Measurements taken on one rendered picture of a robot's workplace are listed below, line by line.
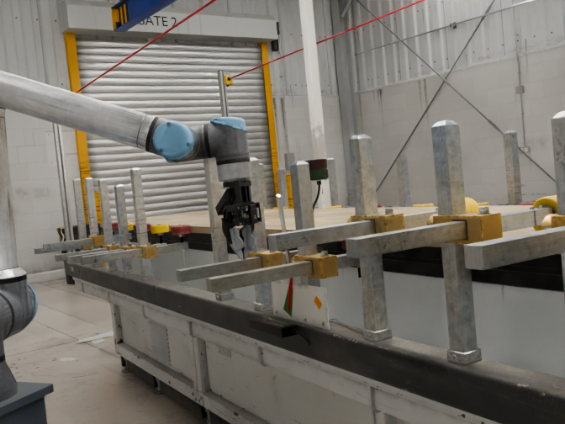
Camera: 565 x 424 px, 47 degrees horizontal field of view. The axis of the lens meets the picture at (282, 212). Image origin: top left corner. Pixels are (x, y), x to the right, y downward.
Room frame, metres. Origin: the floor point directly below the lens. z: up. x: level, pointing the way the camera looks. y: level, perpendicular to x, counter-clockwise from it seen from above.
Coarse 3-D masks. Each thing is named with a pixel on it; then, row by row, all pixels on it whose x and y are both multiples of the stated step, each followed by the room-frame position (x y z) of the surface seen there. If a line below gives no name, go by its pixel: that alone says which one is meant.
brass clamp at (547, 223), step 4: (548, 216) 1.00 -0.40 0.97; (552, 216) 0.98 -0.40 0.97; (556, 216) 0.97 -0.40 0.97; (560, 216) 0.96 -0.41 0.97; (564, 216) 0.96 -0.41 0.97; (544, 220) 1.00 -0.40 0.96; (548, 220) 0.99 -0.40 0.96; (552, 220) 0.98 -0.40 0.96; (556, 220) 0.97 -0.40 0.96; (560, 220) 0.97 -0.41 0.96; (564, 220) 0.96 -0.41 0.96; (544, 224) 0.99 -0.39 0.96; (548, 224) 0.99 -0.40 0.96; (552, 224) 0.98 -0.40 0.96; (556, 224) 0.97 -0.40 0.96; (560, 224) 0.97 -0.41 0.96; (564, 224) 0.96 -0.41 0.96; (544, 228) 0.98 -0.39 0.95; (548, 228) 0.98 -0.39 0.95
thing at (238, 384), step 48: (192, 240) 2.77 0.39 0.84; (240, 288) 2.40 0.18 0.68; (336, 288) 1.87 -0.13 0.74; (432, 288) 1.53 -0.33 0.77; (480, 288) 1.40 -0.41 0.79; (528, 288) 1.30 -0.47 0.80; (144, 336) 3.55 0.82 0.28; (432, 336) 1.54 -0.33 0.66; (480, 336) 1.41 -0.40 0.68; (528, 336) 1.30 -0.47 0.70; (192, 384) 2.95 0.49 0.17; (240, 384) 2.55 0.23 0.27; (288, 384) 2.23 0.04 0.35
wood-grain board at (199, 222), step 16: (336, 208) 3.03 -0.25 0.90; (352, 208) 2.91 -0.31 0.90; (384, 208) 2.68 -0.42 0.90; (400, 208) 2.59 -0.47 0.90; (416, 208) 2.49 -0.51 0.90; (432, 208) 2.41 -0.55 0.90; (496, 208) 2.12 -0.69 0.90; (512, 208) 2.06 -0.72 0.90; (528, 208) 2.00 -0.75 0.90; (176, 224) 2.99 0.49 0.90; (192, 224) 2.87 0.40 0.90; (208, 224) 2.76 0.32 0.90; (272, 224) 2.38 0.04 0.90; (288, 224) 2.30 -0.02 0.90; (320, 224) 2.16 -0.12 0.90; (336, 224) 2.10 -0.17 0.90
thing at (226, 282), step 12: (288, 264) 1.54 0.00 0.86; (300, 264) 1.54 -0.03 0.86; (348, 264) 1.61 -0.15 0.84; (216, 276) 1.46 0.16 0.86; (228, 276) 1.44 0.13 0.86; (240, 276) 1.46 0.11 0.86; (252, 276) 1.47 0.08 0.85; (264, 276) 1.49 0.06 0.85; (276, 276) 1.51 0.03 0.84; (288, 276) 1.52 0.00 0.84; (216, 288) 1.43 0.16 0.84; (228, 288) 1.44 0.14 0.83
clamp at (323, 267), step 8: (296, 256) 1.62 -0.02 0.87; (304, 256) 1.59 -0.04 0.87; (312, 256) 1.58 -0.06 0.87; (336, 256) 1.55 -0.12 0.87; (312, 264) 1.56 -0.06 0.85; (320, 264) 1.53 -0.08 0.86; (328, 264) 1.54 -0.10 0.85; (336, 264) 1.55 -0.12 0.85; (320, 272) 1.53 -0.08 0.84; (328, 272) 1.54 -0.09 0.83; (336, 272) 1.55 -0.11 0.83
